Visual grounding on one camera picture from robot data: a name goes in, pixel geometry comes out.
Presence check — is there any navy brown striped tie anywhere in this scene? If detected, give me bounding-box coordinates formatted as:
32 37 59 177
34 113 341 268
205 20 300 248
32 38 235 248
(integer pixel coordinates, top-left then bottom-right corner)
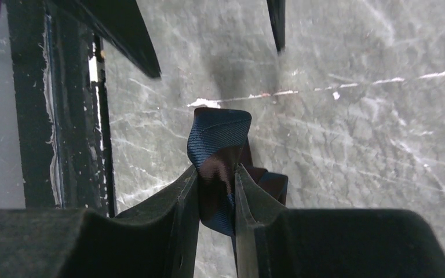
187 107 289 237

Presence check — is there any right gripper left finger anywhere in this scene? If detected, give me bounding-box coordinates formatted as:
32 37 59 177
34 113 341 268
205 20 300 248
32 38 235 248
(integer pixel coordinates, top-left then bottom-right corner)
0 167 199 277

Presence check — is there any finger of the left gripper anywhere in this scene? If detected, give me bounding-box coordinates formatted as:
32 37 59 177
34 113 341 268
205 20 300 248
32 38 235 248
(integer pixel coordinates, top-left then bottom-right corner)
51 0 161 79
267 0 286 53

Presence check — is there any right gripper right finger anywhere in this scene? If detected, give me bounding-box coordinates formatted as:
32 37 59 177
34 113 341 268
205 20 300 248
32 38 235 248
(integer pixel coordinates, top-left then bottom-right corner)
235 167 445 277

